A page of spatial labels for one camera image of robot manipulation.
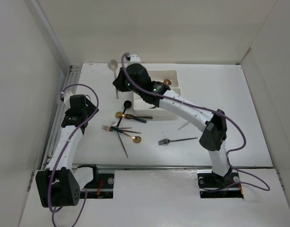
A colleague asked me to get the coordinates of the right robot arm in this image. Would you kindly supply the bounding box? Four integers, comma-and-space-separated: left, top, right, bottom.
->
113, 63, 230, 186

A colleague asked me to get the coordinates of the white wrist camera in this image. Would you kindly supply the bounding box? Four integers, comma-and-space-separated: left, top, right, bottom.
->
127, 54, 141, 63
60, 91, 73, 103

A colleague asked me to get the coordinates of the aluminium rail left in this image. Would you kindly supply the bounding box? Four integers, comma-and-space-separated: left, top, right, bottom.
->
39, 65, 82, 170

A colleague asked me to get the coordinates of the aluminium rail front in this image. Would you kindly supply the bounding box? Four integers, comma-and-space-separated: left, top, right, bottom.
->
97, 165, 216, 170

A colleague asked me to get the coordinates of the black spoon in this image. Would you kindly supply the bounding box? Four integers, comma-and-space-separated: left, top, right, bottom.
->
116, 100, 132, 127

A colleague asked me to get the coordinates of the far white container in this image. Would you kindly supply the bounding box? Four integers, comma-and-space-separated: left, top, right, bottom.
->
148, 70, 179, 88

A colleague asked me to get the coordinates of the rose gold fork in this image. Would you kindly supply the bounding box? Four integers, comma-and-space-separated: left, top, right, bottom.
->
102, 125, 140, 134

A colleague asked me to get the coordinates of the copper spoon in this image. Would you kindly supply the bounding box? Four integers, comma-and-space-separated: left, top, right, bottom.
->
163, 79, 172, 86

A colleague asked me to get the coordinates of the near white container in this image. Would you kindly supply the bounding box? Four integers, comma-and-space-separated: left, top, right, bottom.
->
133, 93, 178, 121

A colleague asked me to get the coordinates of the gold spoon green handle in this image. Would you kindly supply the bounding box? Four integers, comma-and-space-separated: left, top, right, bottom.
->
118, 131, 142, 143
115, 112, 147, 123

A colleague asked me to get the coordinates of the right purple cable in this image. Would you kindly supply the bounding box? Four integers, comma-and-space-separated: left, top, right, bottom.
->
121, 52, 271, 192

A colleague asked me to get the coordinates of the aluminium rail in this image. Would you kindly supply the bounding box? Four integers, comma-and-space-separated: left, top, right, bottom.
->
97, 165, 216, 170
39, 65, 82, 170

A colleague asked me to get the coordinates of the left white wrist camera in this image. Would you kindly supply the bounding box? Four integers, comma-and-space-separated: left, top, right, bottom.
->
60, 91, 73, 103

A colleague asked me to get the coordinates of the long silver fork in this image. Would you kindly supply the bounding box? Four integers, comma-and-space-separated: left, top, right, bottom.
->
112, 121, 129, 158

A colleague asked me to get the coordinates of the dark grey fork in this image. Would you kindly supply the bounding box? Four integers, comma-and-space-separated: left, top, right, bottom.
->
158, 137, 198, 146

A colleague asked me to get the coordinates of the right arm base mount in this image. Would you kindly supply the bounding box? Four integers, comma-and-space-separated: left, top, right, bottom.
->
197, 169, 244, 199

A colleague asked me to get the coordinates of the white container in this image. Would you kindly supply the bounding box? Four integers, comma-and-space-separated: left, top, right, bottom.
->
133, 93, 178, 121
148, 70, 179, 88

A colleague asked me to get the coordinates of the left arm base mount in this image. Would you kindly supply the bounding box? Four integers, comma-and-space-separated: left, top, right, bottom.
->
72, 165, 114, 201

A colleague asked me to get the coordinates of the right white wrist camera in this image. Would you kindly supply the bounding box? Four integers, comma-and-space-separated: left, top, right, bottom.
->
127, 54, 141, 63

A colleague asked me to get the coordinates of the brown spoon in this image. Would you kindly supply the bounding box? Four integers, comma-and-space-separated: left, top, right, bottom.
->
124, 114, 153, 120

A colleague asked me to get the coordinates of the white spoon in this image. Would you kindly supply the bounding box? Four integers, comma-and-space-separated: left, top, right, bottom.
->
107, 59, 119, 99

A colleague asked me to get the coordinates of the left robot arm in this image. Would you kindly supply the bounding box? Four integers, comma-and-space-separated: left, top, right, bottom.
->
35, 92, 99, 208

